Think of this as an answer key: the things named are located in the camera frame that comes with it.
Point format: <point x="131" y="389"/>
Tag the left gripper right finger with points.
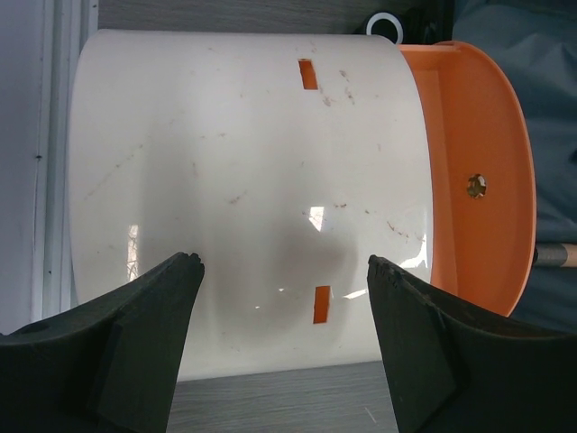
<point x="452" y="366"/>

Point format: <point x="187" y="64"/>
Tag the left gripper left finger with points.
<point x="108" y="365"/>

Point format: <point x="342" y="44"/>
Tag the brown cosmetic tube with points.
<point x="556" y="255"/>

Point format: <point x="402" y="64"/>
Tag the orange swing lid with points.
<point x="483" y="177"/>

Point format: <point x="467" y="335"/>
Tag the white cylindrical bin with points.
<point x="283" y="161"/>

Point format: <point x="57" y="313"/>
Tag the black white astronaut suitcase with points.
<point x="534" y="42"/>

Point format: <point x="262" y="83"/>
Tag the aluminium rail frame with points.
<point x="65" y="28"/>

